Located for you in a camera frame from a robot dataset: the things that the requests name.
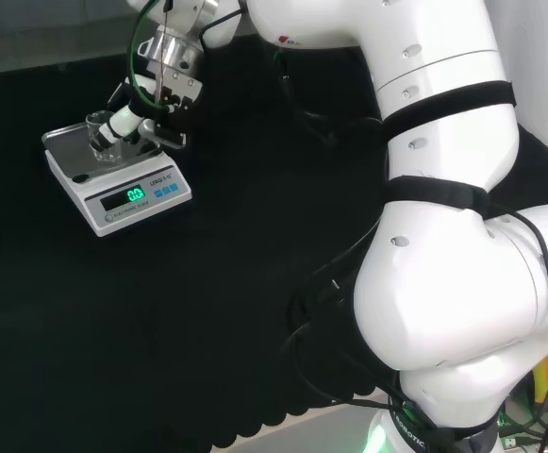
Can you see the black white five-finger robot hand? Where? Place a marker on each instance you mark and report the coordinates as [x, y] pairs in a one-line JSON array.
[[179, 94]]

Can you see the clear glass beaker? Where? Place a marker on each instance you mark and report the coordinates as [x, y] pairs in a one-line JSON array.
[[106, 156]]

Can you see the white electronic balance steel pan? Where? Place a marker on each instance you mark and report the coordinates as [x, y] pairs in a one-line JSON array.
[[132, 196]]

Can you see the black bench cloth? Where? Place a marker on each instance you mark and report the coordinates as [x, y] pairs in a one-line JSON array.
[[207, 307]]

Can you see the grey metal base plate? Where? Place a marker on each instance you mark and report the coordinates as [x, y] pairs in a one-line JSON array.
[[302, 431]]

